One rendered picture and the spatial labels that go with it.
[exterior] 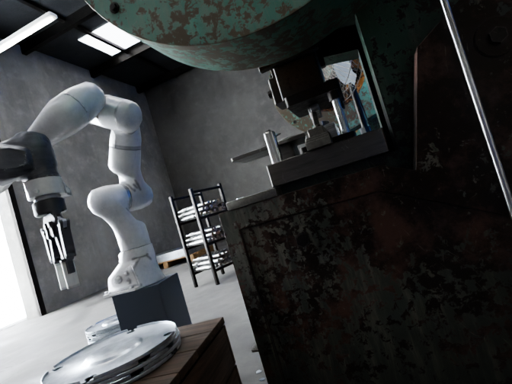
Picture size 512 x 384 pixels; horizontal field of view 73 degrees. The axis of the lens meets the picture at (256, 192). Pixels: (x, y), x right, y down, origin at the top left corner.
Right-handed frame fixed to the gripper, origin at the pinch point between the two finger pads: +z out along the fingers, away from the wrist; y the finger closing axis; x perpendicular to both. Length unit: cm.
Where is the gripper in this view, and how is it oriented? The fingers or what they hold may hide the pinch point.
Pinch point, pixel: (67, 275)
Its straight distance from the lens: 104.7
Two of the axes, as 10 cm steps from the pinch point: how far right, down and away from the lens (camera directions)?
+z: 2.8, 9.6, -0.5
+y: 7.4, -2.5, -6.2
